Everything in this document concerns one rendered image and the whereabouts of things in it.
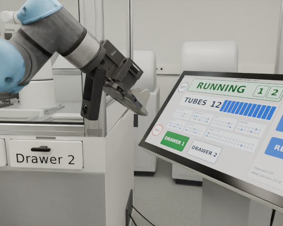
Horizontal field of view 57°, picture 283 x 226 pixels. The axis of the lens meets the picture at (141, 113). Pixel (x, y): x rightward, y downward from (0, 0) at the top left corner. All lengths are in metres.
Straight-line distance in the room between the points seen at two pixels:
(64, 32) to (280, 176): 0.50
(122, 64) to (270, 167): 0.38
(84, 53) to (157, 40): 3.62
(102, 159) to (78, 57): 0.58
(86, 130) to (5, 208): 0.50
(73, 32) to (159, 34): 3.64
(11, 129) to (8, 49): 0.78
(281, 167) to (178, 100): 0.39
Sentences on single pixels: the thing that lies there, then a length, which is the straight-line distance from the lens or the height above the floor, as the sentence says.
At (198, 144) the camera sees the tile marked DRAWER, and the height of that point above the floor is 1.01.
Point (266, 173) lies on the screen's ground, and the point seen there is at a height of 1.00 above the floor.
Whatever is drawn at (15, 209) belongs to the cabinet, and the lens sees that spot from 1.28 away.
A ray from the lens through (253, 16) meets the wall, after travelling 4.22.
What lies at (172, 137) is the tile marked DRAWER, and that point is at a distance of 0.78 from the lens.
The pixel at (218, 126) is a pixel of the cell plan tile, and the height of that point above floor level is 1.06.
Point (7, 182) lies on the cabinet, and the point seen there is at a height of 0.74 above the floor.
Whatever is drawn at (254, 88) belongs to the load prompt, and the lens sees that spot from 0.74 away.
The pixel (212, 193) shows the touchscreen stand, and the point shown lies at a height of 0.85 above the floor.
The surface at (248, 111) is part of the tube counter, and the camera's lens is 0.70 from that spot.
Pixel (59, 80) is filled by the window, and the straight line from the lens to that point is 1.04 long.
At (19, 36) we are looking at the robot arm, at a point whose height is 1.27.
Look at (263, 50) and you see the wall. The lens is 4.22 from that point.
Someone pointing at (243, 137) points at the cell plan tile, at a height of 1.05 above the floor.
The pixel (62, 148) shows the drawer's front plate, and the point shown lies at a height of 0.90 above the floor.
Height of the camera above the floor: 1.23
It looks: 11 degrees down
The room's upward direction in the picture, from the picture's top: straight up
